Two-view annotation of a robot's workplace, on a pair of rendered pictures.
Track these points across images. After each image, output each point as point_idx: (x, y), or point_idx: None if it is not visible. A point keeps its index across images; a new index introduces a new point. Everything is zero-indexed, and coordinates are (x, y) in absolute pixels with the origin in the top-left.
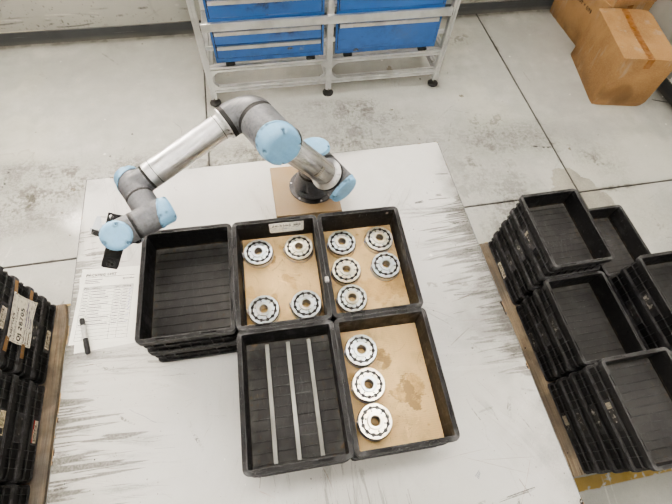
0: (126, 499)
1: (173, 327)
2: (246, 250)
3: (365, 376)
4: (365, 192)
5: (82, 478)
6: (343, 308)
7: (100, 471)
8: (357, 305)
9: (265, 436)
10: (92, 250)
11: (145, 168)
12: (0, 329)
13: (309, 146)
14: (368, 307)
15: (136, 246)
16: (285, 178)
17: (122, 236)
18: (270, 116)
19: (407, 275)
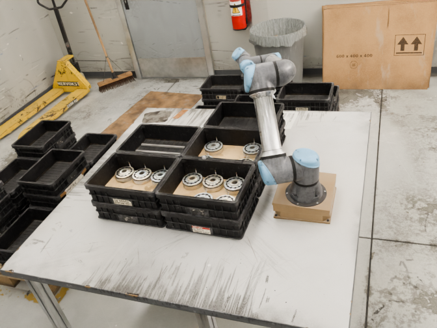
0: (175, 124)
1: (230, 123)
2: (256, 144)
3: (145, 172)
4: (298, 243)
5: (193, 115)
6: (188, 174)
7: (192, 118)
8: (185, 179)
9: (155, 144)
10: (311, 114)
11: (270, 55)
12: (294, 109)
13: (264, 110)
14: (183, 190)
15: (305, 128)
16: (320, 179)
17: (235, 53)
18: (259, 65)
19: (183, 203)
